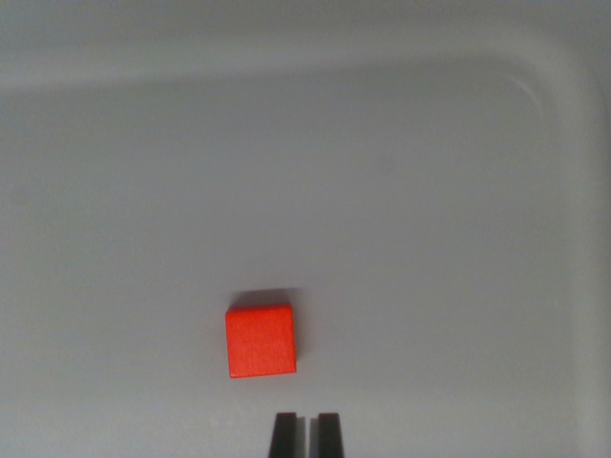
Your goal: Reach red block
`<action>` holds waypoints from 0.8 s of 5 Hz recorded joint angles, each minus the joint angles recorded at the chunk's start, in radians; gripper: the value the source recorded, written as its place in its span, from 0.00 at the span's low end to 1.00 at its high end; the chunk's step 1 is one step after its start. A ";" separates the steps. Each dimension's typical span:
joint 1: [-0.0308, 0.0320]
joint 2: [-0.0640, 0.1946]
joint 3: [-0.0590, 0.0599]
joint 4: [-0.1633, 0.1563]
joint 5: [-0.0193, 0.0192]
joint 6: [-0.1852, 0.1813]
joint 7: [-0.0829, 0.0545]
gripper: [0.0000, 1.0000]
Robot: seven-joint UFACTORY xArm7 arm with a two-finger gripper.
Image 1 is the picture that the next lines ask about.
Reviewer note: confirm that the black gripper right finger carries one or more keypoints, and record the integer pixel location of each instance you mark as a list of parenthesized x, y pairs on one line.
[(330, 436)]

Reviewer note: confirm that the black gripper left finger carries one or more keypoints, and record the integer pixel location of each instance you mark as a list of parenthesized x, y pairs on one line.
[(284, 436)]

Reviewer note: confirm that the white plastic bin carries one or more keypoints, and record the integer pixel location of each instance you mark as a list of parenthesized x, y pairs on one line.
[(334, 143)]

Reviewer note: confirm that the red wooden cube block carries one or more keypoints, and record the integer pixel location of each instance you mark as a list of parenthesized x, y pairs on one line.
[(260, 341)]

